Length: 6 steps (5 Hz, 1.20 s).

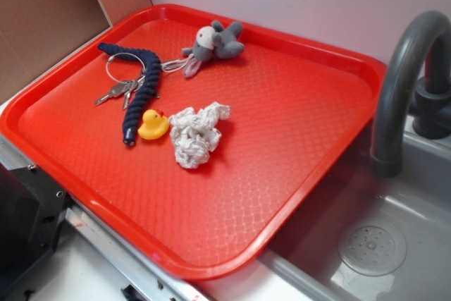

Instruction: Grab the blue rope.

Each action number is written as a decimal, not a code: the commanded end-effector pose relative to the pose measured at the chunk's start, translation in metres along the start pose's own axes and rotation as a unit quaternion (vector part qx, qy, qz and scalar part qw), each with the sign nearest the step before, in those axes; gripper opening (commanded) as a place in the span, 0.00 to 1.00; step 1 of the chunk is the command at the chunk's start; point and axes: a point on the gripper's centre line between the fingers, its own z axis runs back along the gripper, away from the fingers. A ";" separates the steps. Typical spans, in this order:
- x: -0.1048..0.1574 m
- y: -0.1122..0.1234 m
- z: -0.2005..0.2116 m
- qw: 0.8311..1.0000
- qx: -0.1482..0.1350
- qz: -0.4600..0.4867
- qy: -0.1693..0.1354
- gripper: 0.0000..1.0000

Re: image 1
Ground dark blue braided rope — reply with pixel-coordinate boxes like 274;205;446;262
97;42;163;148

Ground dark faucet handle base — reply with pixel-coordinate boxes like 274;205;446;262
413;40;450;140

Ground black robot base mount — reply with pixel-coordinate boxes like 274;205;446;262
1;166;67;283

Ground silver keys on ring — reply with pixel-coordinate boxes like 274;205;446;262
94;52;159;111

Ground grey plush donkey toy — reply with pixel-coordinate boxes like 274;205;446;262
182;20;245;78

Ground grey plastic sink basin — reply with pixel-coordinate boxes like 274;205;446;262
259;131;451;301

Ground brown cardboard panel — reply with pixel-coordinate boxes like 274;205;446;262
1;0;152;102

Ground yellow rubber duck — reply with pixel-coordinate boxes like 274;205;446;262
138;109;170;140

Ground grey curved faucet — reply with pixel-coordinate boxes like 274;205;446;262
370;11;450;178

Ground crumpled white paper towel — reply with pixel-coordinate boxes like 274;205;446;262
168;102;231;169

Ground red plastic tray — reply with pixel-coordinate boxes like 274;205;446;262
1;24;385;281

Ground sink drain strainer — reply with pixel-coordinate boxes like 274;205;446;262
338;219;407;276

